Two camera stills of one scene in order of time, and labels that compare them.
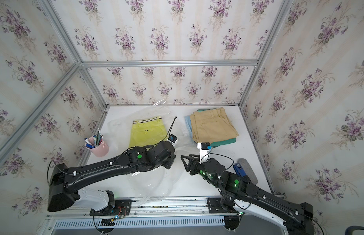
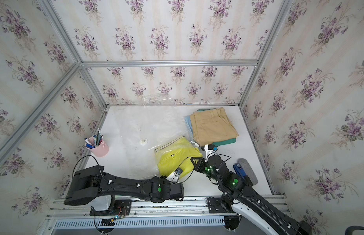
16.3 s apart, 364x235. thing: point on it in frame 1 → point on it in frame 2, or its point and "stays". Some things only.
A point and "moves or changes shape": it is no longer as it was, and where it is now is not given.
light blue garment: (188, 122) stays
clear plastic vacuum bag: (156, 122) moves or changes shape
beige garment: (211, 125) stays
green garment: (230, 141) stays
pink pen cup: (99, 147) stays
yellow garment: (146, 132) → (177, 154)
